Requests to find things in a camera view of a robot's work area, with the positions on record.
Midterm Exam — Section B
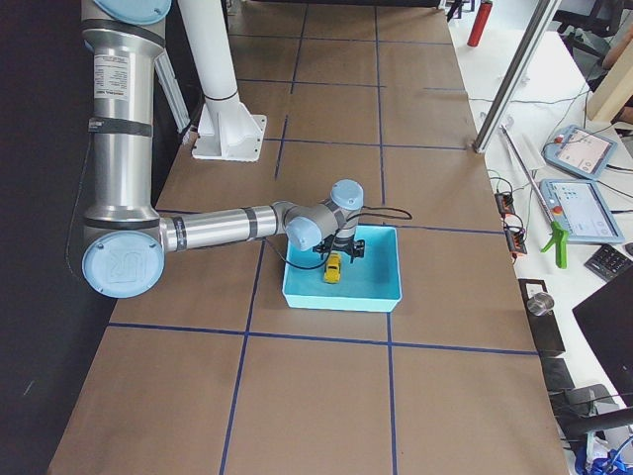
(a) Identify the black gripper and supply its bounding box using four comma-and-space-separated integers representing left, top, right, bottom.
315, 237, 365, 263

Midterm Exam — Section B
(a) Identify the yellow beetle toy car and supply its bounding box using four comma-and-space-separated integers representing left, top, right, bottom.
323, 252, 342, 284

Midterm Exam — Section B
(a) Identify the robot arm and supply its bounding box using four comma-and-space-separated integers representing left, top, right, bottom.
81, 1, 365, 299

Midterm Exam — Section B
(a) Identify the light blue plastic bin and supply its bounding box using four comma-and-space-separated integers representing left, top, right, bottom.
282, 225, 402, 313

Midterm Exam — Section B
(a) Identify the black power strip left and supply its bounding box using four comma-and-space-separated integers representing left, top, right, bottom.
495, 191, 515, 218

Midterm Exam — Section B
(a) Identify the black power strip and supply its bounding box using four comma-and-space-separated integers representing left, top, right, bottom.
503, 226, 527, 256
495, 191, 515, 218

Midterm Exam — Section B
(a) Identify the black power strip right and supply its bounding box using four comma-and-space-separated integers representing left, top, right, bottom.
503, 226, 527, 256

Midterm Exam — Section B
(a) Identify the silver metal cup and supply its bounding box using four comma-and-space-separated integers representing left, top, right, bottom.
526, 292, 555, 317

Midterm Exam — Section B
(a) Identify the green plastic clamp tool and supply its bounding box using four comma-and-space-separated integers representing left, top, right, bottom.
540, 221, 569, 269

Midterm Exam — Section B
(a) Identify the teach pendant near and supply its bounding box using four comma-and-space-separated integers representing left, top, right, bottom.
539, 179, 625, 243

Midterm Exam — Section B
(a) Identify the teach pendant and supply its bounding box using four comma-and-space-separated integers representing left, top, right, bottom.
539, 179, 625, 243
542, 125, 617, 180

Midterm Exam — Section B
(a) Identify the black keyboard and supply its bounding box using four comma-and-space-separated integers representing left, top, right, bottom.
585, 244, 632, 282

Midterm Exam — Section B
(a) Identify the teach pendant far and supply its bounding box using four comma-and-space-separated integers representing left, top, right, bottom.
542, 125, 617, 180

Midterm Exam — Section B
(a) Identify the red cylinder canister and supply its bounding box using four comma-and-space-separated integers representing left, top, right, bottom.
467, 0, 494, 48

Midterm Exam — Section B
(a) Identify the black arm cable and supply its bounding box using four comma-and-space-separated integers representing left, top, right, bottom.
264, 206, 413, 272

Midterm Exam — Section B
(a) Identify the white camera stand base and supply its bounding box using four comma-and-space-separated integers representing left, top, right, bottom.
178, 0, 267, 162

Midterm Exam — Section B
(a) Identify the aluminium frame post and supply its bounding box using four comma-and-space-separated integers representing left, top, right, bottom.
473, 0, 561, 153

